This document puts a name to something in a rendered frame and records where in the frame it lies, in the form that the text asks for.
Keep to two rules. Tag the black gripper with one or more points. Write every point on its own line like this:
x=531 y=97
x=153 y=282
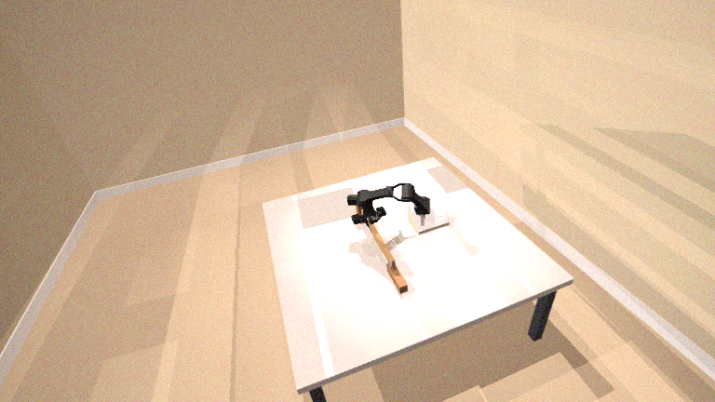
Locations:
x=357 y=219

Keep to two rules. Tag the long brown wooden rail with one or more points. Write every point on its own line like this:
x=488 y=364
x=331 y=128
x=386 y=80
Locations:
x=380 y=242

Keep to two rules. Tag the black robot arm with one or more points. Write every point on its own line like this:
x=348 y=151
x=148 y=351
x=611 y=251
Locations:
x=364 y=198

